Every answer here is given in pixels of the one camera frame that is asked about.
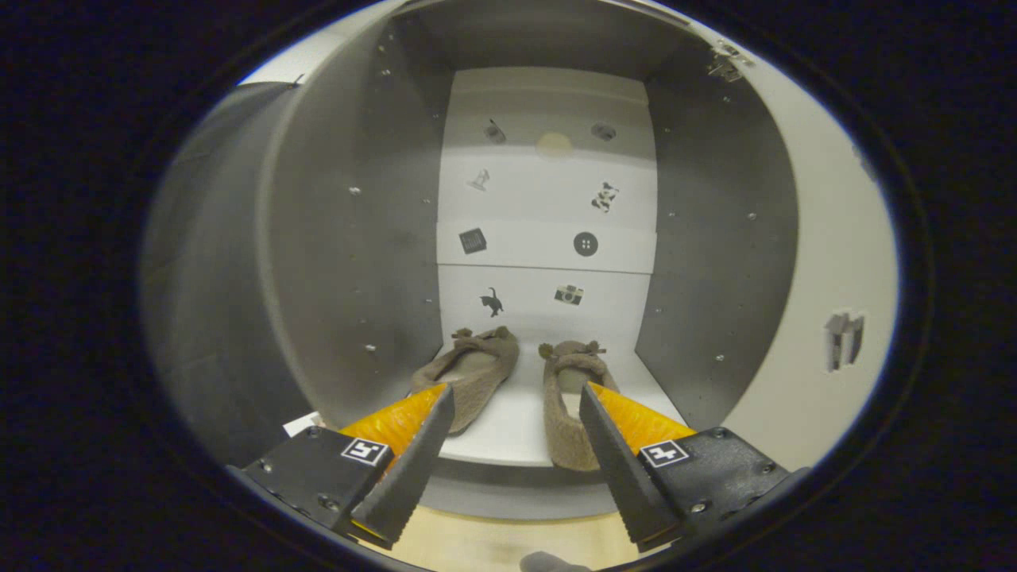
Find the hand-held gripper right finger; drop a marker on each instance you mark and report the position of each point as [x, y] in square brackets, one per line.
[624, 469]

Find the grey shoe cabinet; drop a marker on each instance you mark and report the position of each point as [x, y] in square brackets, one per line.
[349, 278]

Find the brown fuzzy shoe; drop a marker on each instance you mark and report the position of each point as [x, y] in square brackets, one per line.
[473, 373]
[568, 397]

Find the metal cabinet door hinge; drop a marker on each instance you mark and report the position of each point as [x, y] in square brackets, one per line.
[729, 59]

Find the white printed box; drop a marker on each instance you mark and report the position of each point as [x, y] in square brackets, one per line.
[303, 423]

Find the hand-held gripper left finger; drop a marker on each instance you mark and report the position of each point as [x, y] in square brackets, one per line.
[413, 469]

